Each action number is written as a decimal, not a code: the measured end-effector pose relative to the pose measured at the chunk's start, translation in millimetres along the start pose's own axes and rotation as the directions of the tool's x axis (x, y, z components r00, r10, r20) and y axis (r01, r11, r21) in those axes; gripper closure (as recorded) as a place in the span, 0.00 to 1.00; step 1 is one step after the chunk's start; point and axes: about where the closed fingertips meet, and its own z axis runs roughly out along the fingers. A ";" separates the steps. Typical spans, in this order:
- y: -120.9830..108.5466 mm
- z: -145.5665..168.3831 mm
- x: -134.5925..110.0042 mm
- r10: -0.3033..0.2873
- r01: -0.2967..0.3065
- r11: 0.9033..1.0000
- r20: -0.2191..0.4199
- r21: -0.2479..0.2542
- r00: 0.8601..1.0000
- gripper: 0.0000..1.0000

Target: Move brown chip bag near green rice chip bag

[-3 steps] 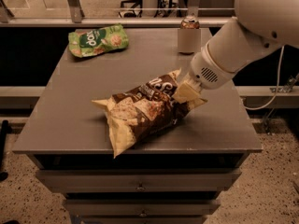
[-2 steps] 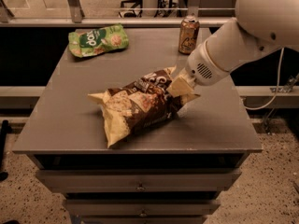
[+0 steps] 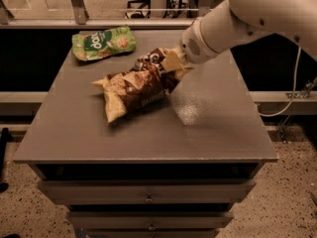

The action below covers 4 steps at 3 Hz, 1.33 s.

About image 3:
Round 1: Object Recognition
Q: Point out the grey drawer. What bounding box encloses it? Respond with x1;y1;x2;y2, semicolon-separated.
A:
68;212;233;230
38;179;256;205

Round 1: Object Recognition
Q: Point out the green rice chip bag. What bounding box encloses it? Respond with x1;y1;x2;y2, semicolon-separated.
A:
71;26;137;61

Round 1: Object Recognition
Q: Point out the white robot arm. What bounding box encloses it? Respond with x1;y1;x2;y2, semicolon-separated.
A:
161;0;317;71

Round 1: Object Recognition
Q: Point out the brown chip bag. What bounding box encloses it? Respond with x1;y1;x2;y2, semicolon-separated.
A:
92;48;180;123

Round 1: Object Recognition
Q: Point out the upper grey drawer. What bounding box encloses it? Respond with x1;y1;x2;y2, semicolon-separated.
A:
38;179;256;205

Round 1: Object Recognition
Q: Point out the black stand base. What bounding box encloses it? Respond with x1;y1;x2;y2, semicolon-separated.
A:
0;127;12;193

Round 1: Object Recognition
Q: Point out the lower grey drawer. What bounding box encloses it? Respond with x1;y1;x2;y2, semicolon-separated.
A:
68;212;233;230

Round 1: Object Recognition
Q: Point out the white cable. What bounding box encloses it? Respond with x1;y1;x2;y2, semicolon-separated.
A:
259;45;303;118

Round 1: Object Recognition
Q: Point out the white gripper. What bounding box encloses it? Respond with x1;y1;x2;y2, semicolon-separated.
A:
159;17;221;81

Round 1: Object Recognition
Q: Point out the grey drawer cabinet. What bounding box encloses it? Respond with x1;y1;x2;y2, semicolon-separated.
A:
12;29;279;238

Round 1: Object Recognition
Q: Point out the black office chair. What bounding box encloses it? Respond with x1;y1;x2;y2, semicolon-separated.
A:
125;0;151;19

